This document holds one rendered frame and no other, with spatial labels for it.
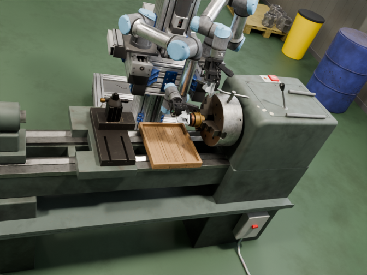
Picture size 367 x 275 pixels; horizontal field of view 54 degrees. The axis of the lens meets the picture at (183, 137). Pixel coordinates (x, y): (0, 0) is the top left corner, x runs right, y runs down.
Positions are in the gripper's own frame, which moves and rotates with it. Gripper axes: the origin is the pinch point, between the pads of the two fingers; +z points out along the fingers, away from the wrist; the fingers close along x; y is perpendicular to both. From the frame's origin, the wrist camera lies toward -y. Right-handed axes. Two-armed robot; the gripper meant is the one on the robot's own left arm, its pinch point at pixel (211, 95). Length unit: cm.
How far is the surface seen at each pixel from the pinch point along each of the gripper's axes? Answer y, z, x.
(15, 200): 94, 64, -6
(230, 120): -15.1, 14.0, 1.2
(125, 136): 39, 31, -14
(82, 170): 64, 41, 4
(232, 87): -27.1, 2.6, -23.5
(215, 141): -10.8, 28.2, -1.5
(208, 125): -5.4, 19.9, -4.4
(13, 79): 99, 77, -225
